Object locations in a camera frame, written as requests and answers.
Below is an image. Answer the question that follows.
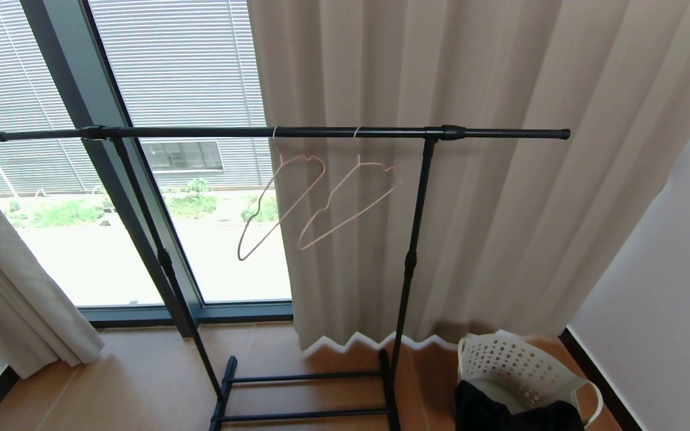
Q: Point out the pink clothes hanger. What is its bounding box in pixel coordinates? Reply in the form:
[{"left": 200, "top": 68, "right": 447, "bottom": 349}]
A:
[
  {"left": 298, "top": 136, "right": 403, "bottom": 251},
  {"left": 237, "top": 136, "right": 326, "bottom": 262}
]

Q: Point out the black clothes rack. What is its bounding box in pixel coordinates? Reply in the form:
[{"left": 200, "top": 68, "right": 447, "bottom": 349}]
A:
[{"left": 0, "top": 125, "right": 571, "bottom": 431}]

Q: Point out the white laundry basket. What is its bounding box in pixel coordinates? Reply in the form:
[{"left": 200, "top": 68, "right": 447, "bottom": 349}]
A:
[{"left": 456, "top": 329, "right": 603, "bottom": 429}]

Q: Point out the beige curtain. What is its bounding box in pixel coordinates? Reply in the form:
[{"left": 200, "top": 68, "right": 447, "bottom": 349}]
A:
[
  {"left": 0, "top": 157, "right": 105, "bottom": 379},
  {"left": 248, "top": 0, "right": 690, "bottom": 351}
]

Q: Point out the black garment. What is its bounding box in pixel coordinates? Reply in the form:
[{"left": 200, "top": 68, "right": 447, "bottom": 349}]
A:
[{"left": 454, "top": 380, "right": 522, "bottom": 431}]

